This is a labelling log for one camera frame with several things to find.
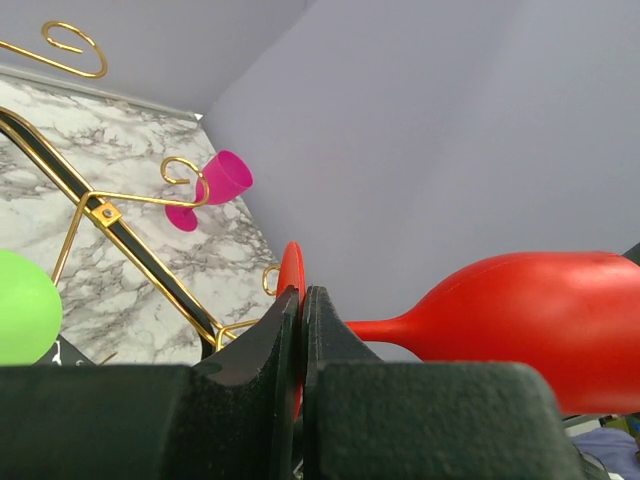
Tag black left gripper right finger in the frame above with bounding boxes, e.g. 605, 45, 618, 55
302, 286, 583, 479

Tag red wine glass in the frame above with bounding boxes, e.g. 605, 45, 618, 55
277, 240, 640, 419

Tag black left gripper left fingers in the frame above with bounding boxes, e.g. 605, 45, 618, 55
1, 288, 300, 479

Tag magenta wine glass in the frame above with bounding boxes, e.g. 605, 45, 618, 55
165, 150, 253, 232

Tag green wine glass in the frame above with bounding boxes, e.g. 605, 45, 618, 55
1, 250, 63, 366

